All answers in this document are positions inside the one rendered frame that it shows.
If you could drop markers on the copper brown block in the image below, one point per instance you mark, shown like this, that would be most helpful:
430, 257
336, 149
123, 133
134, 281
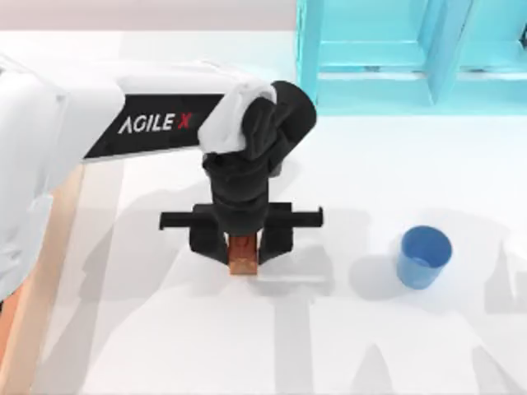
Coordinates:
243, 261

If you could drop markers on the blue cup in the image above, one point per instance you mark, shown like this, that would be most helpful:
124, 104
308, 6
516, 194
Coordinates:
424, 257

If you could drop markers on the light blue rack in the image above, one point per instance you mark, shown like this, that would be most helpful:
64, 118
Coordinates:
370, 53

